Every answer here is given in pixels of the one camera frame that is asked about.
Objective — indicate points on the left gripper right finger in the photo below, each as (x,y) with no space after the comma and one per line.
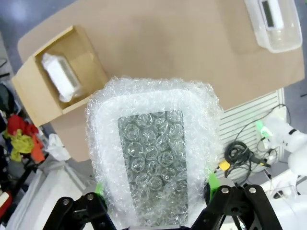
(239,208)

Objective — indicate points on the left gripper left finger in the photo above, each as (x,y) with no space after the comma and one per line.
(79,210)

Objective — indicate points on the short bubble-wrapped clock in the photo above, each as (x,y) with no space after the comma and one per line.
(153,155)

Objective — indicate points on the long bubble-wrapped white clock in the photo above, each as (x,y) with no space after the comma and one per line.
(60,76)

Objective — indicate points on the white unwrapped digital clock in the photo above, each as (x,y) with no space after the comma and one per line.
(275,14)

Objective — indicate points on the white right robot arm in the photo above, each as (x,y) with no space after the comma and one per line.
(297,143)

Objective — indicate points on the white fabric cover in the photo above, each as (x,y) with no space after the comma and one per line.
(48,191)

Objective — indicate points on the crumpled white cloth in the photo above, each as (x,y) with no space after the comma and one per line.
(56,147)

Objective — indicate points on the orange garment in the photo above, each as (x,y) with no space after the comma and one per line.
(38,148)

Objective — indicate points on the white slatted panel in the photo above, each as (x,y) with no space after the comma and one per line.
(239,115)

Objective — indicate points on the red cloth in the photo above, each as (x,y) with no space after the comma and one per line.
(19,124)

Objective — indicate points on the open brown cardboard box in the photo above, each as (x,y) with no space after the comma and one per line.
(31,95)

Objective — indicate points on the clear plastic container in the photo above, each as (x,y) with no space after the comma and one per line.
(283,45)

